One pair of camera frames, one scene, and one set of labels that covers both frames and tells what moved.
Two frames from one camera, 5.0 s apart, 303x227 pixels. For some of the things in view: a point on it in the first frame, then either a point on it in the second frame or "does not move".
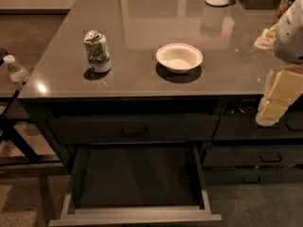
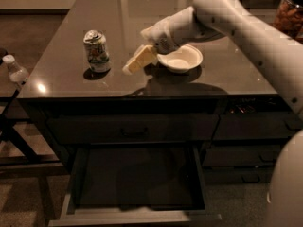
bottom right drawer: (254, 175) does not move
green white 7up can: (98, 51) does not move
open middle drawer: (129, 183) does not move
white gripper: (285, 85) -> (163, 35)
